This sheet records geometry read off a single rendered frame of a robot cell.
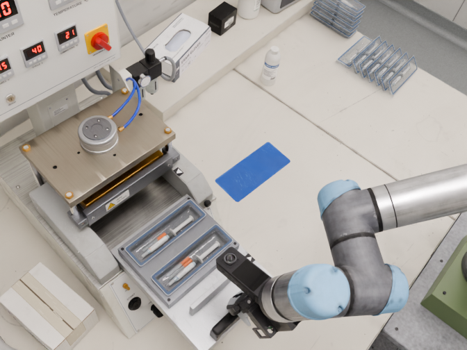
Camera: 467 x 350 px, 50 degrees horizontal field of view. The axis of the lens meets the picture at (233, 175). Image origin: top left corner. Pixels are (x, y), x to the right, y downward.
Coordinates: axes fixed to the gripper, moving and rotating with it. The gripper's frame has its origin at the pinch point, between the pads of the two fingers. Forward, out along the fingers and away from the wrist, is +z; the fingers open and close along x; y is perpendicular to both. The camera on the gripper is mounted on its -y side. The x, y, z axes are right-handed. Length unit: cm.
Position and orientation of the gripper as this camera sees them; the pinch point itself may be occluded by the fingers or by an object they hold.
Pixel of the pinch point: (233, 298)
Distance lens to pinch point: 102.9
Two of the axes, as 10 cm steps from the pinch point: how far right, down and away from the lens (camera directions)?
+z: -3.3, 3.1, 8.9
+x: 7.1, -5.4, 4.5
